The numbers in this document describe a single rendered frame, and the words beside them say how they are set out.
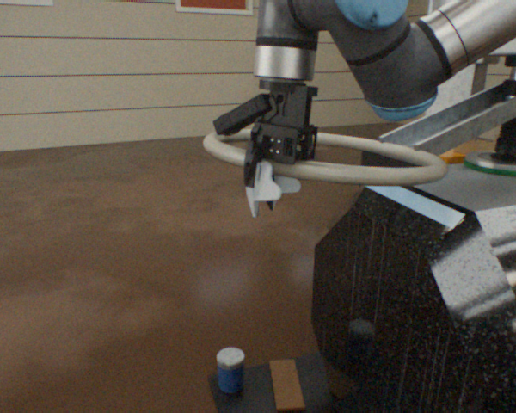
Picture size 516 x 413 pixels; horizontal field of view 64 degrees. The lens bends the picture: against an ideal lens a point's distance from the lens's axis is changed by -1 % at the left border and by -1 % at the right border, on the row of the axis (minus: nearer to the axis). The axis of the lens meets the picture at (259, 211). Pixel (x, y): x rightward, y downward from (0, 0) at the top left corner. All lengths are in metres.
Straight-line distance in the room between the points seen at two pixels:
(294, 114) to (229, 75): 6.55
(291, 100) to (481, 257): 0.50
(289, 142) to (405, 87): 0.17
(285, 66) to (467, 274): 0.55
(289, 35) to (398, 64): 0.15
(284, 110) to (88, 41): 6.15
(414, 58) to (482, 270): 0.48
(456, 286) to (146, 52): 6.26
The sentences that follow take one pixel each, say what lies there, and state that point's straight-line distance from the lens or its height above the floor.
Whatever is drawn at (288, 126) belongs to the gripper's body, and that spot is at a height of 1.06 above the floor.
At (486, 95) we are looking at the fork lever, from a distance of 1.32.
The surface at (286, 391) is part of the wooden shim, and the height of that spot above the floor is 0.03.
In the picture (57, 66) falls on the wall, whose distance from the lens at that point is 6.69.
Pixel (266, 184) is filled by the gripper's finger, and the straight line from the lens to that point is 0.64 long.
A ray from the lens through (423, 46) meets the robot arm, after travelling 0.59.
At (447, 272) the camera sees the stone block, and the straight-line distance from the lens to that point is 0.92.
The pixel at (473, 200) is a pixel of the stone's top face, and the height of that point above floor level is 0.87.
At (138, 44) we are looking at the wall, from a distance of 6.79.
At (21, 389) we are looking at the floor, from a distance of 1.91.
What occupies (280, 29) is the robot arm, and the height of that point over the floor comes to 1.19.
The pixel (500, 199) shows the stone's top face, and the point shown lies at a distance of 1.05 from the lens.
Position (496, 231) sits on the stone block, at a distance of 0.95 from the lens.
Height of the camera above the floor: 1.15
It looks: 20 degrees down
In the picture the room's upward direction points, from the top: straight up
